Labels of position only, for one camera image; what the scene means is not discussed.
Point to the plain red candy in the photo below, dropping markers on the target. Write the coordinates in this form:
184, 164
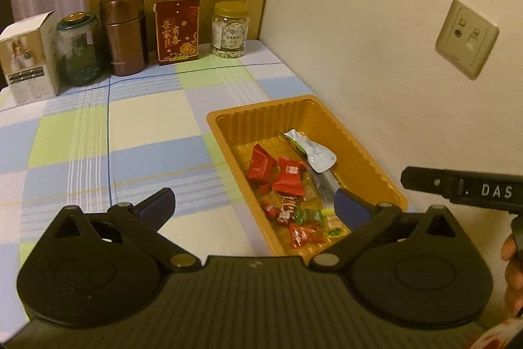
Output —
261, 167

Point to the beige wall network plate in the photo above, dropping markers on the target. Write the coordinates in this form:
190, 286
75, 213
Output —
465, 38

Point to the red white striped candy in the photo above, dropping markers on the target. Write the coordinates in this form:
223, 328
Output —
288, 212

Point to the red gold printed packet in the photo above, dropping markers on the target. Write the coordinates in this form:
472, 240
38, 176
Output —
176, 32

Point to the brown metal thermos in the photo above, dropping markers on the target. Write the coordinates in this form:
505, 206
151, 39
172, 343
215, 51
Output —
122, 34

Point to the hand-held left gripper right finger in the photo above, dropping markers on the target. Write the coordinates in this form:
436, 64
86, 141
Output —
349, 208

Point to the person's right hand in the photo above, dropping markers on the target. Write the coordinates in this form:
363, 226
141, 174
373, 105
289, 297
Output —
514, 283

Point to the clear candy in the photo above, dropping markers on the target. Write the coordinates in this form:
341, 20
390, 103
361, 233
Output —
325, 187

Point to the clear nut jar yellow lid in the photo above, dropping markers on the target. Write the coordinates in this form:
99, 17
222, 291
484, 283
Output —
230, 32

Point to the small red candy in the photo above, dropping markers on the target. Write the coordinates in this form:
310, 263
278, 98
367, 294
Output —
269, 210
302, 235

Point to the green snack packet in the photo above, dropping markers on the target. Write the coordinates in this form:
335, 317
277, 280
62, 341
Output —
314, 152

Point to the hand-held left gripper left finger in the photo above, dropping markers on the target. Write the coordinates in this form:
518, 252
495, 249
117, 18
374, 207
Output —
159, 206

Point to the red candy with white emblem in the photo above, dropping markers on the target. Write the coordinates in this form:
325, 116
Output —
291, 181

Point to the green candy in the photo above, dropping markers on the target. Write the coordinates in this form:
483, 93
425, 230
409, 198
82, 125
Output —
305, 216

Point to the orange plastic tray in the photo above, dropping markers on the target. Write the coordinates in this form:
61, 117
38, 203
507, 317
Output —
245, 120

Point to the black chair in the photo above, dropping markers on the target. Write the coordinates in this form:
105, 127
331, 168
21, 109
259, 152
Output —
4, 3

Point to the green glass jar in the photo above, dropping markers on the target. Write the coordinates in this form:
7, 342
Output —
79, 50

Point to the white cardboard box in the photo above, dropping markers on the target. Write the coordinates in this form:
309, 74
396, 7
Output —
28, 58

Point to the yellow-green candy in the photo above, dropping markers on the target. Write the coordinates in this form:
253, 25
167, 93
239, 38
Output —
333, 225

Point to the checked tablecloth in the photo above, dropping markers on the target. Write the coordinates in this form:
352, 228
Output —
155, 136

